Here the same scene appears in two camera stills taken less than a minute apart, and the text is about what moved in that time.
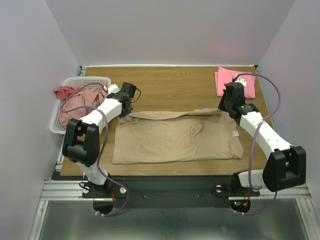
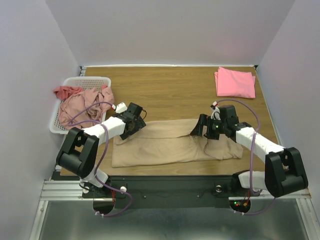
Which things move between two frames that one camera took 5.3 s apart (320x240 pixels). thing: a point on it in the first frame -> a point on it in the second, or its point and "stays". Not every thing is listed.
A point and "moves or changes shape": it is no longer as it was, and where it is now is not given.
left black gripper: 125,114 -> 139,125
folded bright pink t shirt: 224,75 stays
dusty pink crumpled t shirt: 79,105 stays
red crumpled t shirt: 66,92 stays
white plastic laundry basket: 56,125 stays
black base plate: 167,192 stays
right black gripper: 225,105 -> 208,128
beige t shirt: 175,136 moves or changes shape
